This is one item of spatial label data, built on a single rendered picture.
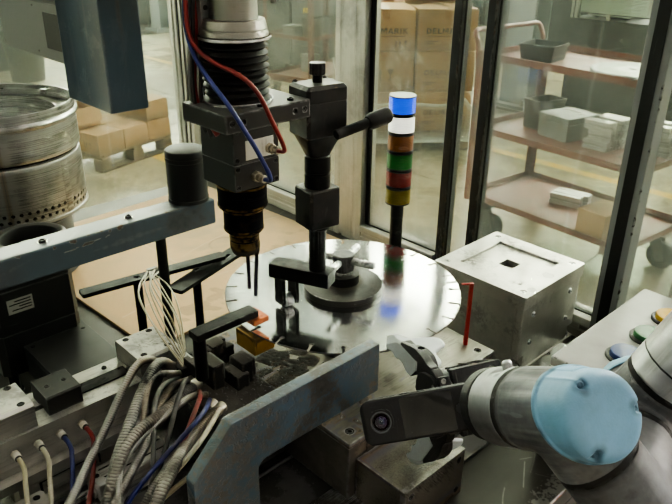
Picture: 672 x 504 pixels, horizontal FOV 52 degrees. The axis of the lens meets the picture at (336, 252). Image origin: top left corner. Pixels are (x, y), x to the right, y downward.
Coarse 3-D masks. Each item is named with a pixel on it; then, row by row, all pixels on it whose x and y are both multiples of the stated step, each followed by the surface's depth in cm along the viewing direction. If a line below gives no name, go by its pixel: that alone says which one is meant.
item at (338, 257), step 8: (352, 248) 98; (328, 256) 97; (336, 256) 95; (344, 256) 95; (352, 256) 95; (336, 264) 94; (344, 264) 95; (352, 264) 96; (360, 264) 95; (368, 264) 94; (336, 272) 96; (344, 272) 96; (352, 272) 97
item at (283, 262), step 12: (312, 240) 87; (324, 240) 87; (312, 252) 87; (324, 252) 88; (276, 264) 90; (288, 264) 90; (300, 264) 90; (312, 264) 88; (324, 264) 88; (276, 276) 91; (288, 276) 90; (300, 276) 89; (312, 276) 89; (324, 276) 88; (276, 288) 92; (288, 288) 94; (324, 288) 89; (276, 300) 93
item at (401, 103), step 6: (390, 96) 115; (396, 96) 114; (402, 96) 114; (408, 96) 114; (414, 96) 114; (390, 102) 115; (396, 102) 114; (402, 102) 114; (408, 102) 114; (414, 102) 115; (390, 108) 116; (396, 108) 114; (402, 108) 114; (408, 108) 114; (414, 108) 115; (396, 114) 115; (402, 114) 115; (408, 114) 115
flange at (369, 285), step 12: (336, 276) 96; (348, 276) 96; (360, 276) 99; (372, 276) 99; (312, 288) 96; (336, 288) 96; (348, 288) 96; (360, 288) 96; (372, 288) 96; (324, 300) 94; (336, 300) 93; (348, 300) 93; (360, 300) 93; (372, 300) 95
